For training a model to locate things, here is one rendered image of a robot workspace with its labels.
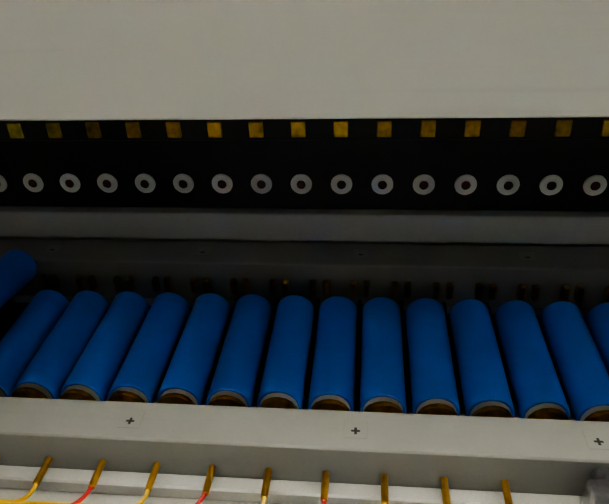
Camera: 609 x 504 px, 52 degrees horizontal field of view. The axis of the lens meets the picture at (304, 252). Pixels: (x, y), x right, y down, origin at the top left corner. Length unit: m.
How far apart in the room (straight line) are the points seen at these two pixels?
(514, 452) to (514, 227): 0.14
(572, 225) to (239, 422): 0.19
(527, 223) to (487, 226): 0.02
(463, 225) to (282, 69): 0.18
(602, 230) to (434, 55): 0.20
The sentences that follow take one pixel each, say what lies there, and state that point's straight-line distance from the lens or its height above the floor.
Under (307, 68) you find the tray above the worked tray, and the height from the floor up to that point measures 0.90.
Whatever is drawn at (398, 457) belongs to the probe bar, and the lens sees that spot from 0.22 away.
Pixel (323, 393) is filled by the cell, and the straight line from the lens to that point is 0.25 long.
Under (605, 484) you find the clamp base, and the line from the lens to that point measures 0.23.
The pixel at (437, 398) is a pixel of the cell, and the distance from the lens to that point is 0.25.
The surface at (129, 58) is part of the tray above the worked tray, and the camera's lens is 0.17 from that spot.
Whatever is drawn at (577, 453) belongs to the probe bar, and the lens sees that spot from 0.23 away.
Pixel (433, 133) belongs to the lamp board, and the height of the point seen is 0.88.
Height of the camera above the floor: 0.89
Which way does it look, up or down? 12 degrees down
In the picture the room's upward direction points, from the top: straight up
